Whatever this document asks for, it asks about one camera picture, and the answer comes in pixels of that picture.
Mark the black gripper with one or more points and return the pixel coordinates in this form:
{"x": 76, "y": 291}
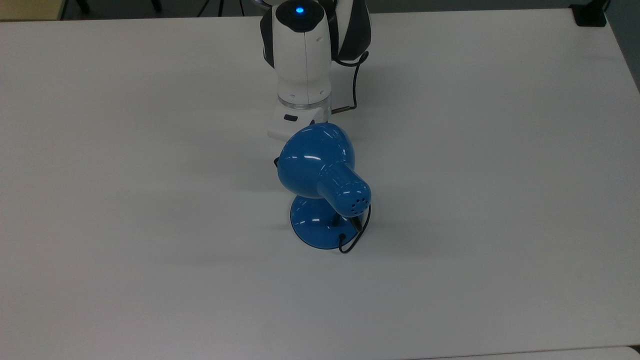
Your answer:
{"x": 276, "y": 162}

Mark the blue desk lamp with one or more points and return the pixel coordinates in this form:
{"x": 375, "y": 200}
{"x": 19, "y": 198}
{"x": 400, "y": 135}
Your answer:
{"x": 315, "y": 160}

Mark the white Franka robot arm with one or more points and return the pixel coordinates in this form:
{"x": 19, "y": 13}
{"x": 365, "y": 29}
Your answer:
{"x": 300, "y": 55}

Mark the black tripod legs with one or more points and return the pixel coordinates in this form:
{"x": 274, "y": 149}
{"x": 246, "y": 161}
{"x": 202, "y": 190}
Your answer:
{"x": 220, "y": 7}

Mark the black clamped pole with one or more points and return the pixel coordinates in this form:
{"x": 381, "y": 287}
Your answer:
{"x": 590, "y": 14}

